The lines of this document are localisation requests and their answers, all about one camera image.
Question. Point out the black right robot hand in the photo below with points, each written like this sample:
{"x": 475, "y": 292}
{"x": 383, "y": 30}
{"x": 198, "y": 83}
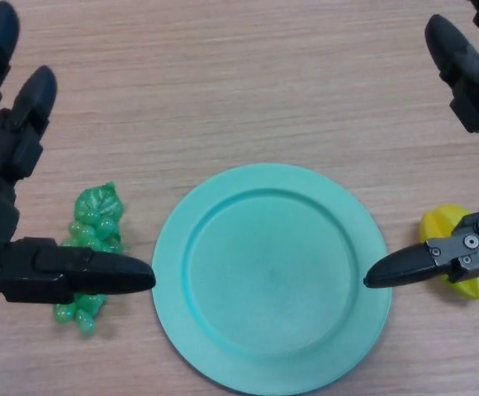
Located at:
{"x": 470, "y": 95}

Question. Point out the teal round plate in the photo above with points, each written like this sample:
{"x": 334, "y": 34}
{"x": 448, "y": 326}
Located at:
{"x": 272, "y": 280}

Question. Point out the green grape bunch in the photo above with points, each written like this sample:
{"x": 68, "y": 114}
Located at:
{"x": 84, "y": 231}

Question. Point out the yellow starfruit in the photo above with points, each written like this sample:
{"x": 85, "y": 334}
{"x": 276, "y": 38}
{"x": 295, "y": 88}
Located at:
{"x": 437, "y": 220}

